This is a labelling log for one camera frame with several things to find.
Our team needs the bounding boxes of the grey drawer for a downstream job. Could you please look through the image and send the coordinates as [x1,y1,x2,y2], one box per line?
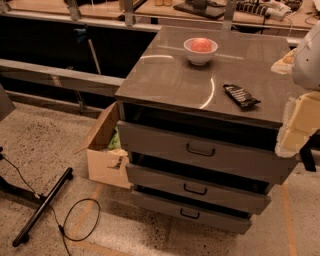
[117,121,298,184]
[132,190,252,234]
[126,163,271,215]

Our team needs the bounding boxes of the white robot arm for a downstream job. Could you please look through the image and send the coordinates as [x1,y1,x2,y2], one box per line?
[271,21,320,158]

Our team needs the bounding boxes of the grey top drawer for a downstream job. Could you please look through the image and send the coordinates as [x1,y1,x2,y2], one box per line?
[117,121,298,184]

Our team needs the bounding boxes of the grey drawer cabinet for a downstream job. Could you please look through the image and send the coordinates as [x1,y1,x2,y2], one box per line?
[116,27,302,221]

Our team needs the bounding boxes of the grey bottom drawer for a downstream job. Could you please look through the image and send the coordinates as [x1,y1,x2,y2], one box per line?
[132,190,252,234]

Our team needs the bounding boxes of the black snack packet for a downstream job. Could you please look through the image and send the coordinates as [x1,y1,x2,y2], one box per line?
[223,84,260,108]

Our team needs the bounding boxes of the white power strip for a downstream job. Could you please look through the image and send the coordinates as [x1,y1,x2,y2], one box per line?
[236,0,291,21]

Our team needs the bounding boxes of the white ceramic bowl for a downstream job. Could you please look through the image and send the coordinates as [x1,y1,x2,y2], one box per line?
[183,38,218,65]

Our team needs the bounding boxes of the red apple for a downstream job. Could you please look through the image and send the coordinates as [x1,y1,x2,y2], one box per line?
[191,38,212,52]

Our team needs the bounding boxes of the black flat device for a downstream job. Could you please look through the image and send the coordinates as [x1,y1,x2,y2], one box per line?
[173,0,225,19]

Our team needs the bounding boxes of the green bag in box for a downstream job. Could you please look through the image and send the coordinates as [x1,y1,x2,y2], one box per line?
[108,127,121,150]

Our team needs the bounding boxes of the cardboard box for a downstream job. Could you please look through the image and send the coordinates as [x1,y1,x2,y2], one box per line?
[74,103,131,189]

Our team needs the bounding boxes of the black stand leg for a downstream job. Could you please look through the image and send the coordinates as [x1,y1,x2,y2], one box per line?
[12,167,73,247]

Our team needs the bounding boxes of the black floor cable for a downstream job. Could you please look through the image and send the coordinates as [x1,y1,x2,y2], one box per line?
[0,153,101,256]

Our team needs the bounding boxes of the grey metal rail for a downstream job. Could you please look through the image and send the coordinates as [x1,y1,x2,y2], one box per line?
[0,59,124,97]

